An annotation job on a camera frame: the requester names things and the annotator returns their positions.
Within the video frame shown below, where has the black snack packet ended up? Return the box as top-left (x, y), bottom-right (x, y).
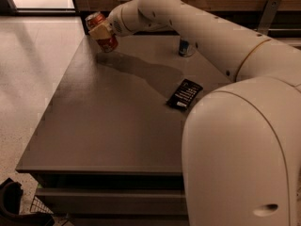
top-left (166, 79), bottom-right (203, 111)

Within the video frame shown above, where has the grey drawer cabinet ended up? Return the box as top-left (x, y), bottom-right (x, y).
top-left (16, 36), bottom-right (229, 226)

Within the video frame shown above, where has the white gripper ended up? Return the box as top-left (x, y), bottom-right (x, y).
top-left (89, 5), bottom-right (129, 40)

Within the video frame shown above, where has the red coke can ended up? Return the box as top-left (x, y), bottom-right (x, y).
top-left (85, 12), bottom-right (119, 53)

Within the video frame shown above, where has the right metal wall bracket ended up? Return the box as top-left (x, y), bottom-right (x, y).
top-left (257, 0), bottom-right (282, 35)

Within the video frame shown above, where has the silver blue energy drink can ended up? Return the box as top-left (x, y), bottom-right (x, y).
top-left (178, 38), bottom-right (196, 57)

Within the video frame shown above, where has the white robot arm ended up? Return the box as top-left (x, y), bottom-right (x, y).
top-left (90, 0), bottom-right (301, 226)

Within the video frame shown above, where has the black base at lower left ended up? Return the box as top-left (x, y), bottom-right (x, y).
top-left (0, 178), bottom-right (55, 226)

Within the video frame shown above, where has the wire mesh basket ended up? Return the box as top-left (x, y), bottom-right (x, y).
top-left (29, 197), bottom-right (52, 214)

